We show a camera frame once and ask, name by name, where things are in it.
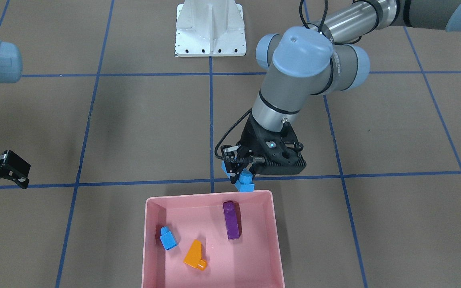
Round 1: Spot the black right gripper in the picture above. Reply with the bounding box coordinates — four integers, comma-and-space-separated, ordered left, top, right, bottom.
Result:
0, 150, 31, 189

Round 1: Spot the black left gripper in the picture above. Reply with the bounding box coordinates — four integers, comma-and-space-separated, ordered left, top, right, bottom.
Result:
220, 110, 306, 176

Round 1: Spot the long blue block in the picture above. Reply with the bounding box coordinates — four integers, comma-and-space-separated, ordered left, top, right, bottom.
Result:
221, 161, 255, 192

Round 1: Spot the purple block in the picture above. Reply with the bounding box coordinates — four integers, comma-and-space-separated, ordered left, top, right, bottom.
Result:
222, 201, 241, 240

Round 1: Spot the orange block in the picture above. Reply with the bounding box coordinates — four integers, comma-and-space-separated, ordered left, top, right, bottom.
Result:
183, 239, 207, 270

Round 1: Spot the small blue block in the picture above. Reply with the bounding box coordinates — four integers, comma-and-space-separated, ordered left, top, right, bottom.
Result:
160, 226, 178, 250

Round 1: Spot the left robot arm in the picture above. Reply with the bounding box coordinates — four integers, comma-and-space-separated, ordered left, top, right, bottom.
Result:
215, 0, 461, 183

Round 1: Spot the pink plastic box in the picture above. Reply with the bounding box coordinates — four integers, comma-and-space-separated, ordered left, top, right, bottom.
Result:
141, 190, 285, 288

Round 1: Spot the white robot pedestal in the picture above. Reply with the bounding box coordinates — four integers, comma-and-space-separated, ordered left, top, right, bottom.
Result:
174, 0, 247, 57

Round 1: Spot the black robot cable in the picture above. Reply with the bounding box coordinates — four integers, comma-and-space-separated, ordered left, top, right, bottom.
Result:
214, 0, 363, 162

